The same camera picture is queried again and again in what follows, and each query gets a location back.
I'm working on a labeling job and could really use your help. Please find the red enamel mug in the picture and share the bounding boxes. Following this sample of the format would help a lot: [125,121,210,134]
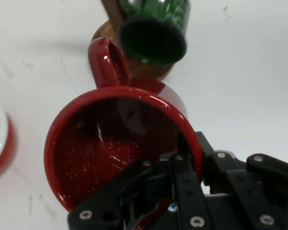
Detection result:
[44,37,204,213]

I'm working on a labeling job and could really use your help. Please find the brown wooden mug tree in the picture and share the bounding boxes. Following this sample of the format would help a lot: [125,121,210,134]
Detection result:
[91,0,176,81]

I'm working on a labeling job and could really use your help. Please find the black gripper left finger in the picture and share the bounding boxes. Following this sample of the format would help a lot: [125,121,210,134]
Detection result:
[67,133,214,230]

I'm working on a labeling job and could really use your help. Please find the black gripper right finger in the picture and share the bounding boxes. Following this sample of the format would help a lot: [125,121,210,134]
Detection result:
[196,131,288,230]

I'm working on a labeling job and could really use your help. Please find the red and white bowl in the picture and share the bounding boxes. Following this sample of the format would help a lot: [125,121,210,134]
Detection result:
[0,95,19,182]

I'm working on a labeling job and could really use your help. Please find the green printed mug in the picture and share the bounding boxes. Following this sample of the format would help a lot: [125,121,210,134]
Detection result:
[117,0,192,67]

